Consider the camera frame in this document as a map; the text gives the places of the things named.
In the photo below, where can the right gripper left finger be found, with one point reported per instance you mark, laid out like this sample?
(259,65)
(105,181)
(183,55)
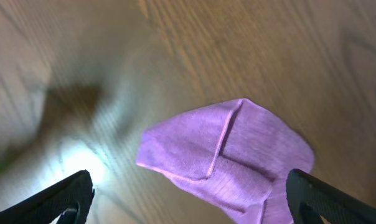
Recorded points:
(67,201)

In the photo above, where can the purple microfiber cloth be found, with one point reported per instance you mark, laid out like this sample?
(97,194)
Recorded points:
(235,155)

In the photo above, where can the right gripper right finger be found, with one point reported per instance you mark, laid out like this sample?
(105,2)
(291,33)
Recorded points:
(311,200)

